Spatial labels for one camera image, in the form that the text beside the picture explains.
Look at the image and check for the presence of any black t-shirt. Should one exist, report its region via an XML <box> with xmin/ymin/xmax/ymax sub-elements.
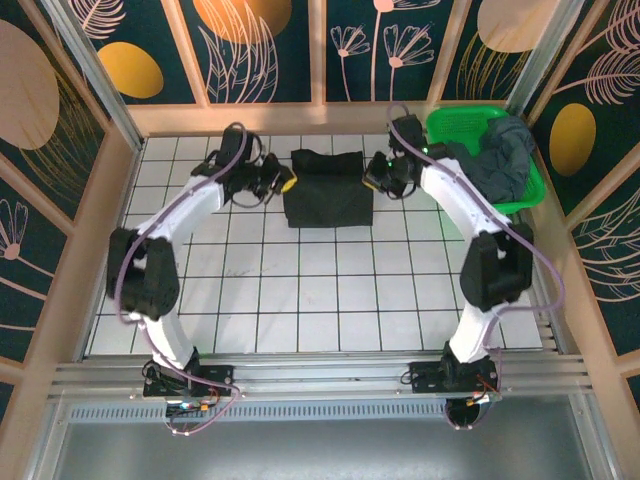
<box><xmin>282</xmin><ymin>148</ymin><xmax>376</xmax><ymax>230</ymax></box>

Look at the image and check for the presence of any green plastic basket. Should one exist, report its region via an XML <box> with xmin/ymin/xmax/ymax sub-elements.
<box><xmin>425</xmin><ymin>104</ymin><xmax>546</xmax><ymax>214</ymax></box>

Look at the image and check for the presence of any dark grey t-shirt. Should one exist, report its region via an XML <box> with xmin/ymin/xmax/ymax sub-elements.
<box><xmin>479</xmin><ymin>116</ymin><xmax>536</xmax><ymax>199</ymax></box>

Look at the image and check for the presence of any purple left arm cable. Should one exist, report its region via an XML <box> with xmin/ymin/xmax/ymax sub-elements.
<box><xmin>115</xmin><ymin>122</ymin><xmax>244</xmax><ymax>437</ymax></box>

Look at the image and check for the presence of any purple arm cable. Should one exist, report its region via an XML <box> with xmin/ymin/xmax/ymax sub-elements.
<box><xmin>115</xmin><ymin>122</ymin><xmax>244</xmax><ymax>437</ymax></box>
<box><xmin>387</xmin><ymin>102</ymin><xmax>567</xmax><ymax>432</ymax></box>

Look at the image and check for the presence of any aluminium corner post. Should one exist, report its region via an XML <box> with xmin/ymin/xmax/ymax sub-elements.
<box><xmin>499</xmin><ymin>0</ymin><xmax>584</xmax><ymax>132</ymax></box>
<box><xmin>39</xmin><ymin>0</ymin><xmax>146</xmax><ymax>151</ymax></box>

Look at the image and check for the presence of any aluminium rail frame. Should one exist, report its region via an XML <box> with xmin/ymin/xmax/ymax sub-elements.
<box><xmin>47</xmin><ymin>352</ymin><xmax>596</xmax><ymax>401</ymax></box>

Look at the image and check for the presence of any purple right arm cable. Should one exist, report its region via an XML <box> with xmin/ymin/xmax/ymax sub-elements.
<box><xmin>387</xmin><ymin>102</ymin><xmax>567</xmax><ymax>432</ymax></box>

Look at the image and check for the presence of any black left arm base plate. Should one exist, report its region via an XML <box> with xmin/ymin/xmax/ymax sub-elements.
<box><xmin>142</xmin><ymin>364</ymin><xmax>236</xmax><ymax>399</ymax></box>

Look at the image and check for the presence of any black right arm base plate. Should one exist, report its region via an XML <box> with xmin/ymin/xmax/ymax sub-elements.
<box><xmin>407</xmin><ymin>357</ymin><xmax>501</xmax><ymax>395</ymax></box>

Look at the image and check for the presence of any perforated metal cable duct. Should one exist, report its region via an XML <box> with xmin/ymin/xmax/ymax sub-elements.
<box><xmin>67</xmin><ymin>402</ymin><xmax>576</xmax><ymax>422</ymax></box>

